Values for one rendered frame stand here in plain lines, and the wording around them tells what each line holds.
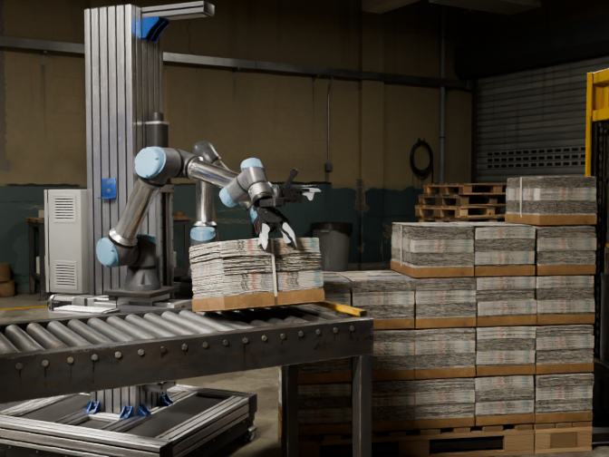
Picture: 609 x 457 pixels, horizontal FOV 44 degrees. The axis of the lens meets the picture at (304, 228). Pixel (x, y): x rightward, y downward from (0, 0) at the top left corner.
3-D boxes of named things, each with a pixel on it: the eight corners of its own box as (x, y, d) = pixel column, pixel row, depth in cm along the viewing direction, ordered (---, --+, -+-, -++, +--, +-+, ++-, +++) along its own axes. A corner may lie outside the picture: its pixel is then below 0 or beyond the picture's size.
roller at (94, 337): (81, 332, 254) (81, 317, 254) (122, 359, 214) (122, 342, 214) (65, 334, 252) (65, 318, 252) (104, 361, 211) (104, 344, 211)
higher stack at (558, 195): (499, 428, 389) (503, 177, 382) (555, 425, 393) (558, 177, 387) (534, 454, 351) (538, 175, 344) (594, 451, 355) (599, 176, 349)
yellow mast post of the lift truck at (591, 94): (580, 396, 415) (585, 73, 405) (594, 395, 416) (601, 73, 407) (588, 401, 406) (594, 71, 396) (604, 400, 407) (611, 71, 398)
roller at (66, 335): (61, 334, 251) (61, 319, 251) (100, 362, 211) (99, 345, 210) (45, 335, 249) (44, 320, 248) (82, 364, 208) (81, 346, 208)
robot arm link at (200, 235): (188, 256, 353) (188, 228, 352) (191, 254, 367) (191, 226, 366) (215, 256, 354) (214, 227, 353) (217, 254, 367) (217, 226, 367)
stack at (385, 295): (276, 440, 371) (275, 271, 367) (501, 428, 389) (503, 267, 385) (286, 469, 333) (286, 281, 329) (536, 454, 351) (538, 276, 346)
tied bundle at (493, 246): (447, 268, 380) (448, 223, 379) (503, 267, 384) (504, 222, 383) (474, 277, 343) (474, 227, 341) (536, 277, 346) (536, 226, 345)
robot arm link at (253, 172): (249, 171, 269) (265, 159, 265) (257, 197, 265) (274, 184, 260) (233, 167, 264) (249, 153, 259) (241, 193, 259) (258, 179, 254)
